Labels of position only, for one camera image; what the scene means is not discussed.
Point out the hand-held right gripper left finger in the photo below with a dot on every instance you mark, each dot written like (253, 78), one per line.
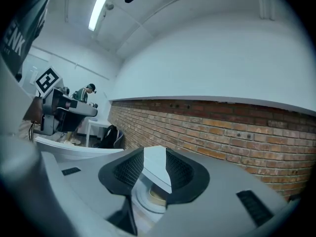
(98, 176)

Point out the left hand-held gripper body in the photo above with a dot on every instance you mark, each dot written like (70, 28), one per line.
(49, 80)

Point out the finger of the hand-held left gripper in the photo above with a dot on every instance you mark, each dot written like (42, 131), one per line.
(81, 111)

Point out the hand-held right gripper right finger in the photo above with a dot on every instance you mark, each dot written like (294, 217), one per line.
(222, 194)

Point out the person's left forearm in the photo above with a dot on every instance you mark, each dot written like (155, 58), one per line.
(32, 110)

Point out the small white table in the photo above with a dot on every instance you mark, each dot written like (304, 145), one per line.
(98, 125)

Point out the black backpack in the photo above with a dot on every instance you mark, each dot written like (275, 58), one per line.
(109, 137)

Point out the blue chair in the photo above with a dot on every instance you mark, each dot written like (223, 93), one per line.
(119, 138)

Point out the glass turntable plate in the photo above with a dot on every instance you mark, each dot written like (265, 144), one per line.
(145, 201)

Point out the person's black printed t-shirt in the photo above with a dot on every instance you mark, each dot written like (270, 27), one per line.
(22, 33)

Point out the long ceiling light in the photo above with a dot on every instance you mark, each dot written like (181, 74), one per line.
(98, 9)

